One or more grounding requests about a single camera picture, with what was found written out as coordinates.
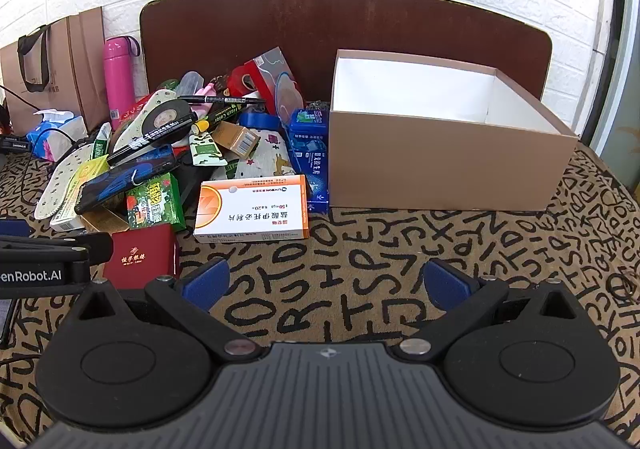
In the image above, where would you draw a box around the floral insole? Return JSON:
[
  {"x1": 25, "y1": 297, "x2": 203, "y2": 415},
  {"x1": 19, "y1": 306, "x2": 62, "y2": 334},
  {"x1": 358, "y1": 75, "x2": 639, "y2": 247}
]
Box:
[
  {"x1": 114, "y1": 88, "x2": 178, "y2": 150},
  {"x1": 35, "y1": 141, "x2": 108, "y2": 220}
]

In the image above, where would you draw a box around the red snack packet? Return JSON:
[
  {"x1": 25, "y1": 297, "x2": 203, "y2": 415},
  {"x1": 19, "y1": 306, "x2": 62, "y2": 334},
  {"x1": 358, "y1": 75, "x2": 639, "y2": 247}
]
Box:
[{"x1": 120, "y1": 99, "x2": 151, "y2": 130}]

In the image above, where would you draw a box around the gold box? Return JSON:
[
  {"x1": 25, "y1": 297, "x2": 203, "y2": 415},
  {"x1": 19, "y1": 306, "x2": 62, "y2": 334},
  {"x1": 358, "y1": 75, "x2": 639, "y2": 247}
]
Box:
[{"x1": 80, "y1": 206, "x2": 130, "y2": 235}]

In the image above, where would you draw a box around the green snack packet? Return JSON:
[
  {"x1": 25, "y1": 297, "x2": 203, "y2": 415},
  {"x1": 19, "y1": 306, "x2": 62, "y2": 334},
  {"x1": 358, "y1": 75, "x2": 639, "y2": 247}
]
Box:
[{"x1": 125, "y1": 173, "x2": 187, "y2": 232}]

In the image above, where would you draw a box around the black tape roll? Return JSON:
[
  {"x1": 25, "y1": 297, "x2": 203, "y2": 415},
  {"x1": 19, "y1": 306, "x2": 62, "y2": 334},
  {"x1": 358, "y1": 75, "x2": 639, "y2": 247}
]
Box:
[{"x1": 141, "y1": 98, "x2": 191, "y2": 137}]

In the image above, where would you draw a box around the blue tape roll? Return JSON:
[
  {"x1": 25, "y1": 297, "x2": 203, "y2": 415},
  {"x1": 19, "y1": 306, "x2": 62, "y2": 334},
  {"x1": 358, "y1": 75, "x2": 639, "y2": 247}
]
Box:
[{"x1": 239, "y1": 111, "x2": 281, "y2": 130}]

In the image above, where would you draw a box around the clear plastic container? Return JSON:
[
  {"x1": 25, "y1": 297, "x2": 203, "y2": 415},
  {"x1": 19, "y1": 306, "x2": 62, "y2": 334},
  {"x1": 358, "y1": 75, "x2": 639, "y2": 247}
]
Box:
[{"x1": 179, "y1": 71, "x2": 205, "y2": 98}]

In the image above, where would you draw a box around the blue green packet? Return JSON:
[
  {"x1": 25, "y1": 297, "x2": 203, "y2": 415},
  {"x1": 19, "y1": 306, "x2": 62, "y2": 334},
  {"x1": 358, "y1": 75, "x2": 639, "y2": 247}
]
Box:
[{"x1": 290, "y1": 109, "x2": 330, "y2": 152}]

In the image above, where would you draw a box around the blue tissue pack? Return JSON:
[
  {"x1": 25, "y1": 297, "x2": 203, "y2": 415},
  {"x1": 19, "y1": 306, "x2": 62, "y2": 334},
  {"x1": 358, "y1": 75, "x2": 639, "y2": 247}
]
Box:
[{"x1": 26, "y1": 110, "x2": 88, "y2": 162}]

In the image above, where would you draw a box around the dark flat device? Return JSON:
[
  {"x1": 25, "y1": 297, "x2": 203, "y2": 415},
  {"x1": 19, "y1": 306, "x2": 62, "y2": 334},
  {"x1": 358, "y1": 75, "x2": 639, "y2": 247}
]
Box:
[{"x1": 0, "y1": 300, "x2": 21, "y2": 349}]

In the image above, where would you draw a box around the white green hand cream tube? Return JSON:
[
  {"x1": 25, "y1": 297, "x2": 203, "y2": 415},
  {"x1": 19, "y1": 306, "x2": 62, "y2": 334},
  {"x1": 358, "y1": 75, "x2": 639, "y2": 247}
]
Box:
[{"x1": 189, "y1": 121, "x2": 228, "y2": 170}]

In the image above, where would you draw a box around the brown paper bag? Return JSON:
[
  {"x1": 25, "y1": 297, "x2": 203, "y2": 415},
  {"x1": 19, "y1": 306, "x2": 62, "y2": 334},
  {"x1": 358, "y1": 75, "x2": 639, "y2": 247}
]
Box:
[{"x1": 0, "y1": 6, "x2": 108, "y2": 136}]

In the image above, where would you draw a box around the pink thermos bottle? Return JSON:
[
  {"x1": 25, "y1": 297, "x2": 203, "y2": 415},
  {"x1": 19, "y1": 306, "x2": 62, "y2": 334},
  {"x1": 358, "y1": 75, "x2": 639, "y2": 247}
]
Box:
[{"x1": 103, "y1": 36, "x2": 139, "y2": 131}]

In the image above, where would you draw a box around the thin black pen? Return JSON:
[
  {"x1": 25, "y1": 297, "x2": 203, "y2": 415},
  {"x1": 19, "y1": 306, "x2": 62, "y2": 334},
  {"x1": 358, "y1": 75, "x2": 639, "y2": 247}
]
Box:
[{"x1": 177, "y1": 95, "x2": 267, "y2": 105}]

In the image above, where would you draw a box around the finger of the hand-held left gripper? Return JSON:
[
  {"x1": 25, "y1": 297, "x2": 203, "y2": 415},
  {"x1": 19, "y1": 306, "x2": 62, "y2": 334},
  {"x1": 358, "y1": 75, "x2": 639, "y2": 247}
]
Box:
[{"x1": 0, "y1": 231, "x2": 115, "y2": 264}]

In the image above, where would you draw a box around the red box with clear window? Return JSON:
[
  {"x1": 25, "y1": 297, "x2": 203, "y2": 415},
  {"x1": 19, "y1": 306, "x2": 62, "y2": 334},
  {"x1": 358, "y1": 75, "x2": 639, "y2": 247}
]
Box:
[{"x1": 243, "y1": 47, "x2": 306, "y2": 117}]

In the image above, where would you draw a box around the green white toothpaste box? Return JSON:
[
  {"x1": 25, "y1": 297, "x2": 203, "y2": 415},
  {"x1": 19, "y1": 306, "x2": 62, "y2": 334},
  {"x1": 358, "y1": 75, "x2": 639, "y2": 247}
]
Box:
[{"x1": 92, "y1": 123, "x2": 113, "y2": 160}]

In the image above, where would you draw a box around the small brown carton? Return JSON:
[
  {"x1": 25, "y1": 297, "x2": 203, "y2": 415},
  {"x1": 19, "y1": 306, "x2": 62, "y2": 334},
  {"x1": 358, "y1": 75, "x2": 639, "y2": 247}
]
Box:
[{"x1": 210, "y1": 121, "x2": 261, "y2": 160}]

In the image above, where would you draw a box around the orange white medicine box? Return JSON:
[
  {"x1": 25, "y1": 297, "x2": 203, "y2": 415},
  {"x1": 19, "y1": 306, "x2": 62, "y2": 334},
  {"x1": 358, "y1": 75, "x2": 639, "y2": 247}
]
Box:
[{"x1": 192, "y1": 175, "x2": 311, "y2": 244}]

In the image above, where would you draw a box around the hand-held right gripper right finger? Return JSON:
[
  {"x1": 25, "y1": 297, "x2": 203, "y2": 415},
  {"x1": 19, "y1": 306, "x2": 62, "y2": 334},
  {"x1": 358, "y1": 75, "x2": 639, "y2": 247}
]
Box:
[{"x1": 392, "y1": 258, "x2": 596, "y2": 362}]

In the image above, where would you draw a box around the dark brown wooden headboard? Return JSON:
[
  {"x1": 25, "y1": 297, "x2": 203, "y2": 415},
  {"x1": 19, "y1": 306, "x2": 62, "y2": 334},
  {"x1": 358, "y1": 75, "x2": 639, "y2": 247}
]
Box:
[{"x1": 140, "y1": 0, "x2": 553, "y2": 104}]

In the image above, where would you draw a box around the blue medicine box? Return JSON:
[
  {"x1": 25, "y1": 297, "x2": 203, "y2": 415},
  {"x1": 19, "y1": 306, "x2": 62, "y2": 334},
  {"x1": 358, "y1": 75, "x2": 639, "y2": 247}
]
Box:
[{"x1": 289, "y1": 149, "x2": 331, "y2": 214}]

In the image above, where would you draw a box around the black blue heart phone case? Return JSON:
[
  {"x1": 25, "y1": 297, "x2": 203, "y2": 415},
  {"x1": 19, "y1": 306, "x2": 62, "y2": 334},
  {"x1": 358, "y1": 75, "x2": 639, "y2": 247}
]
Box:
[{"x1": 75, "y1": 146, "x2": 178, "y2": 214}]

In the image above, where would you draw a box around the dark red booklet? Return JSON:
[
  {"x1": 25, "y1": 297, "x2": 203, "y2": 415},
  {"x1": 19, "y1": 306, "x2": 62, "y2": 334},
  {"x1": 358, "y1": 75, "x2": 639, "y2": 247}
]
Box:
[{"x1": 103, "y1": 223, "x2": 181, "y2": 289}]

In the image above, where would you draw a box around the thick black marker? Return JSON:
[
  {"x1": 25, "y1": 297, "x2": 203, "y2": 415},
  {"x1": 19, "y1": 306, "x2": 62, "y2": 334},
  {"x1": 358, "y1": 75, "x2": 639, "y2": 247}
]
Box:
[{"x1": 106, "y1": 111, "x2": 198, "y2": 166}]

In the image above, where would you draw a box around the tan cardboard box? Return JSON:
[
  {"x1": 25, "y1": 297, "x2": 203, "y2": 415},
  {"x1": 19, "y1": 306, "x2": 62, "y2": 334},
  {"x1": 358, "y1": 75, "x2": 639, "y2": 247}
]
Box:
[{"x1": 328, "y1": 49, "x2": 579, "y2": 212}]

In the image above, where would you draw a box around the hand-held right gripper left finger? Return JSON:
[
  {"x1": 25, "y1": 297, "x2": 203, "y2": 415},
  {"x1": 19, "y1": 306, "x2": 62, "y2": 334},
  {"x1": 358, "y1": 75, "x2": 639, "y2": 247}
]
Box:
[{"x1": 60, "y1": 258, "x2": 263, "y2": 362}]

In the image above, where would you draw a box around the black power adapter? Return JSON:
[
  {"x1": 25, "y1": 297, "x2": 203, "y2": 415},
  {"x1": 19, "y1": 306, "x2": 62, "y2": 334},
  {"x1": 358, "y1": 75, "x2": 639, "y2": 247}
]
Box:
[{"x1": 0, "y1": 134, "x2": 33, "y2": 154}]

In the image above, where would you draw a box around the black cable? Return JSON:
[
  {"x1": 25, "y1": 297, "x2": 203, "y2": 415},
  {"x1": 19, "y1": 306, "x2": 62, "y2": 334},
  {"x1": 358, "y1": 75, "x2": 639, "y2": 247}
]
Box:
[{"x1": 0, "y1": 84, "x2": 66, "y2": 164}]

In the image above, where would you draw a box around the printed white cloth pouch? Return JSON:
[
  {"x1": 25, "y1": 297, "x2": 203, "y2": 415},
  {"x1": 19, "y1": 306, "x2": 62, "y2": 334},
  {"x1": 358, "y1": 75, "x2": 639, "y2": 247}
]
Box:
[{"x1": 210, "y1": 126, "x2": 301, "y2": 190}]

